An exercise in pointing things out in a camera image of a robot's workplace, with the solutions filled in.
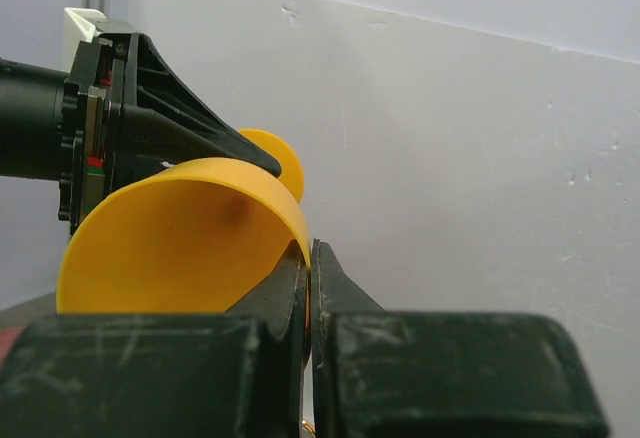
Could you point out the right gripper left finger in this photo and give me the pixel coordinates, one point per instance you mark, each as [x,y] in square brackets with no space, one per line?
[233,374]

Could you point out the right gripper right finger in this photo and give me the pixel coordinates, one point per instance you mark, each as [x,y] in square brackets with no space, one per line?
[380,373]

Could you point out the red printed t-shirt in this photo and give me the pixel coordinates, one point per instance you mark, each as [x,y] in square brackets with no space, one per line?
[7,339]

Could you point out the orange goblet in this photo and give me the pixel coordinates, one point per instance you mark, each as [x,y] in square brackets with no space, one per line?
[195,237]

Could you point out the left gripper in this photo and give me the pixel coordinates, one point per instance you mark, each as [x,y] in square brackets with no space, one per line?
[116,117]

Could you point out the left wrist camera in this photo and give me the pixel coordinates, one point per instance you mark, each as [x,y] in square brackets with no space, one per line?
[79,25]

